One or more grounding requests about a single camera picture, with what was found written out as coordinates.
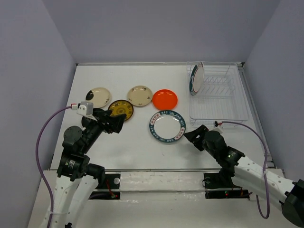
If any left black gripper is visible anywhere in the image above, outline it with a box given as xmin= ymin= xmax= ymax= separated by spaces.
xmin=81 ymin=109 xmax=127 ymax=152

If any yellow black patterned plate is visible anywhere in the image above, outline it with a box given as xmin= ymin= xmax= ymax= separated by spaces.
xmin=108 ymin=100 xmax=134 ymax=121

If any cream plate with black patch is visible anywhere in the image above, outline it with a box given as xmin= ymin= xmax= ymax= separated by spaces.
xmin=85 ymin=87 xmax=112 ymax=108

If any white plate teal lettered rim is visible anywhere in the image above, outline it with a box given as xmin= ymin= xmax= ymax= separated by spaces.
xmin=149 ymin=110 xmax=186 ymax=143

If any cream plate with small motifs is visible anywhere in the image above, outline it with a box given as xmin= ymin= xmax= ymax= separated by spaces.
xmin=127 ymin=85 xmax=153 ymax=107

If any orange plate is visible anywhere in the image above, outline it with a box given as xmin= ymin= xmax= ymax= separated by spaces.
xmin=152 ymin=89 xmax=178 ymax=110

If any white plate green red rim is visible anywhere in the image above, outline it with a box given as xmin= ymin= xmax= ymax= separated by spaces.
xmin=189 ymin=62 xmax=205 ymax=96

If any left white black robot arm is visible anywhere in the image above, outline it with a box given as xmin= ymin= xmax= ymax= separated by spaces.
xmin=40 ymin=102 xmax=126 ymax=228

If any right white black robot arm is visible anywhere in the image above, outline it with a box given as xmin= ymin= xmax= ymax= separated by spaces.
xmin=184 ymin=125 xmax=304 ymax=228

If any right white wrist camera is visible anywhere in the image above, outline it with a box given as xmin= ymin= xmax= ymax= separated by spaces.
xmin=212 ymin=121 xmax=223 ymax=134

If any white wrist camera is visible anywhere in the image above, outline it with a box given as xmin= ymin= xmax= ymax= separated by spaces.
xmin=212 ymin=121 xmax=223 ymax=134
xmin=76 ymin=101 xmax=94 ymax=119

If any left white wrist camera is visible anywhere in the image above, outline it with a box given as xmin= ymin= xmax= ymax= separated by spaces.
xmin=76 ymin=101 xmax=94 ymax=119

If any clear wire dish rack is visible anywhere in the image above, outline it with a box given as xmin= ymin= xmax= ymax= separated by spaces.
xmin=187 ymin=61 xmax=249 ymax=127

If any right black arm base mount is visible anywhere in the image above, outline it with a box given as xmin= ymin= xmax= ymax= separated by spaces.
xmin=201 ymin=172 xmax=252 ymax=200

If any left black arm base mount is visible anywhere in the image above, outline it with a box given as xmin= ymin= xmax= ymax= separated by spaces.
xmin=89 ymin=173 xmax=121 ymax=200

